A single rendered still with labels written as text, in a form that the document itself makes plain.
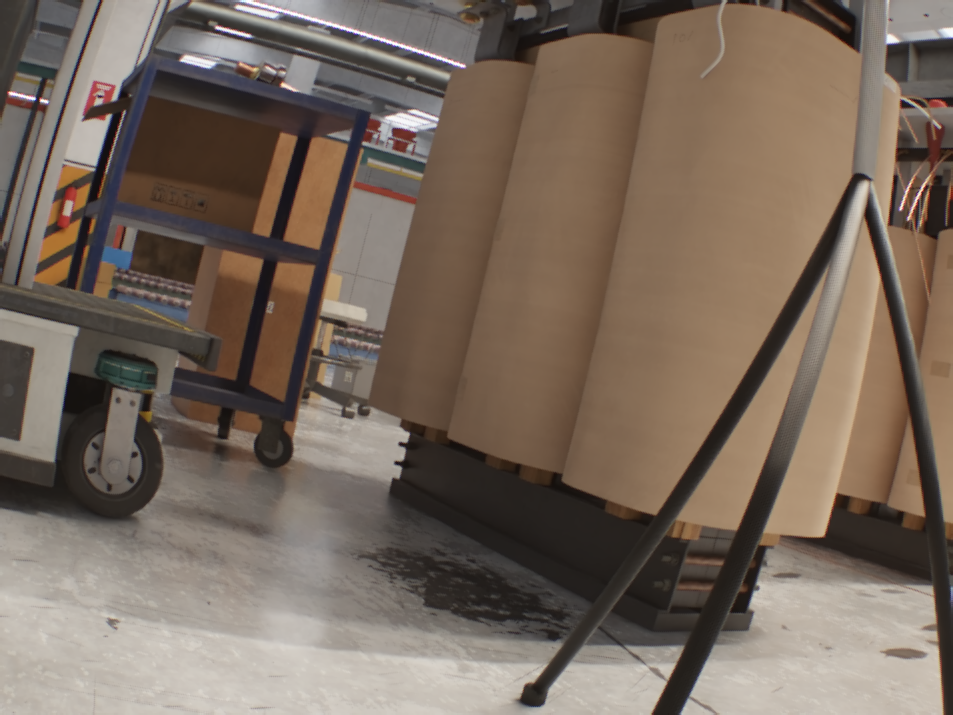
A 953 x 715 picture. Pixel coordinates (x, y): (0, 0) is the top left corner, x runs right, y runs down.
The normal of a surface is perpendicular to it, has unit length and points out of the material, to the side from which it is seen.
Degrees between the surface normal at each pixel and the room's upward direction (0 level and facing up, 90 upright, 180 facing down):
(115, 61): 90
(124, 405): 90
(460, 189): 90
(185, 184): 90
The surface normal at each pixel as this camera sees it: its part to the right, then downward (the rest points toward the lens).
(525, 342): -0.65, -0.15
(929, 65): -0.85, -0.20
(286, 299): 0.47, 0.11
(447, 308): -0.41, -0.10
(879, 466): -0.04, -0.01
